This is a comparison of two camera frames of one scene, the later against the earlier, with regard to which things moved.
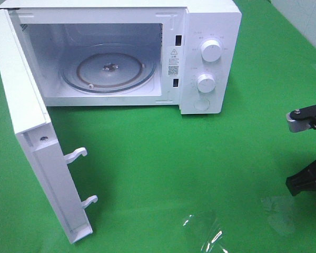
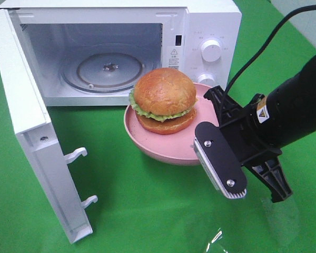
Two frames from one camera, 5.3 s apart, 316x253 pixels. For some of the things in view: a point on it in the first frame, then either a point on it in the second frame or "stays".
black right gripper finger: (312, 177) → (244, 129)
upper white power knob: (210, 50) stays
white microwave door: (36, 135) stays
